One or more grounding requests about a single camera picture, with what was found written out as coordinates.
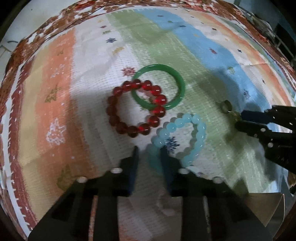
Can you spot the silver metal tin box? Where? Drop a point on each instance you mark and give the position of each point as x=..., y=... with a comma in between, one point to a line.
x=268, y=207

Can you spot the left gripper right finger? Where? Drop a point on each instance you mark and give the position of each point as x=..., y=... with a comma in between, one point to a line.
x=210, y=209

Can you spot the green jade bangle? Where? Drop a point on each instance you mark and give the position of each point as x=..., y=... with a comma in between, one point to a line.
x=171, y=71

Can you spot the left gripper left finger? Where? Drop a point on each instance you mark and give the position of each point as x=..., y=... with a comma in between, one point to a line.
x=69, y=218

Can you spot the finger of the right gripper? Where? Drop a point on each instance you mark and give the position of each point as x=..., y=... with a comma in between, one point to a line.
x=278, y=147
x=278, y=114

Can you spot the floral red bed sheet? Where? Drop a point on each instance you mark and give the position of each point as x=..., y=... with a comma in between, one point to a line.
x=34, y=34

